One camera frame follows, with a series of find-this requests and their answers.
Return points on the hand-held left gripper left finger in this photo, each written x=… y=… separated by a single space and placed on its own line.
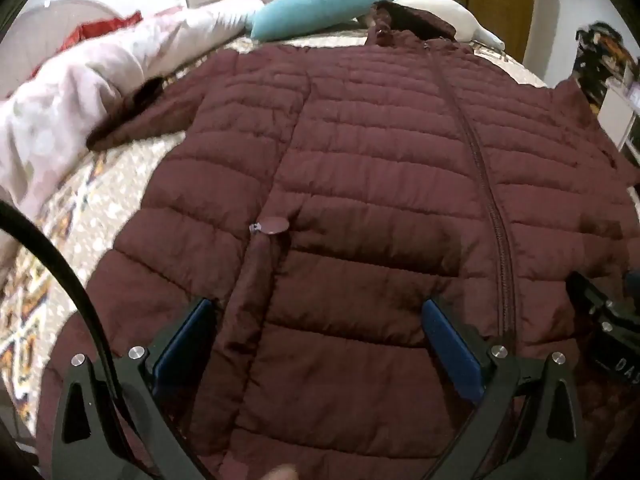
x=185 y=345

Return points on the maroon puffer jacket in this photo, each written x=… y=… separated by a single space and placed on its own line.
x=375 y=160

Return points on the teal pillow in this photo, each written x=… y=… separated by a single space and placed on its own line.
x=320 y=7

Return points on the pale pink duvet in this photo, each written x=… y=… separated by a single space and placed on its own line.
x=100 y=75

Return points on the red cloth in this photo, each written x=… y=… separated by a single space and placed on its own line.
x=105 y=27

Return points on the white shelf unit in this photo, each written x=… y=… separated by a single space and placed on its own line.
x=625 y=100

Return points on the orange patterned blanket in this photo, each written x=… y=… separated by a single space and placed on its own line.
x=25 y=320

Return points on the wooden door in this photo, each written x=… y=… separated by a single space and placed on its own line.
x=500 y=5

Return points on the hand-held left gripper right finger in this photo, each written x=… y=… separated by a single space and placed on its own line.
x=450 y=350

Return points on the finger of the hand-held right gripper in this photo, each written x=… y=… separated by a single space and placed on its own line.
x=592 y=292

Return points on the beige dotted quilt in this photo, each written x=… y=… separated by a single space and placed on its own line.
x=125 y=180

